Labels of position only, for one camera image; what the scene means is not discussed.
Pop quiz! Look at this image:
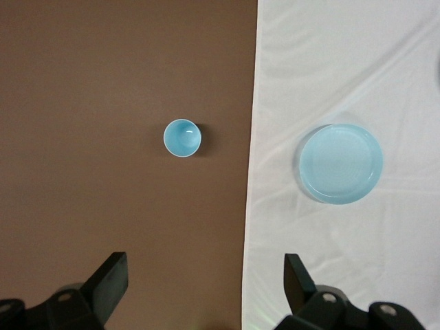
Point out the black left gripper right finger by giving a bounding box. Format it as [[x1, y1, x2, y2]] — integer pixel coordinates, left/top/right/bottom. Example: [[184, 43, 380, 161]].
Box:
[[274, 253, 427, 330]]

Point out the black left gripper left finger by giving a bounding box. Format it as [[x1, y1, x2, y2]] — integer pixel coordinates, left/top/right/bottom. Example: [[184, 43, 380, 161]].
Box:
[[0, 252, 130, 330]]

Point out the light blue cup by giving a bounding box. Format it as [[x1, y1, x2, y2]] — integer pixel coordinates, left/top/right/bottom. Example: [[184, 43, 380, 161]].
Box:
[[162, 118, 204, 158]]

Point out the light blue plate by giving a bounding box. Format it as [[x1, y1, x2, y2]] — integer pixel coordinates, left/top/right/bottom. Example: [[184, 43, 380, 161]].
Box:
[[298, 122, 384, 206]]

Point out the white tablecloth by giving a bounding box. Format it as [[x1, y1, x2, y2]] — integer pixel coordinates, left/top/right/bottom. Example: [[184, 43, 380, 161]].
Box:
[[240, 0, 440, 330]]

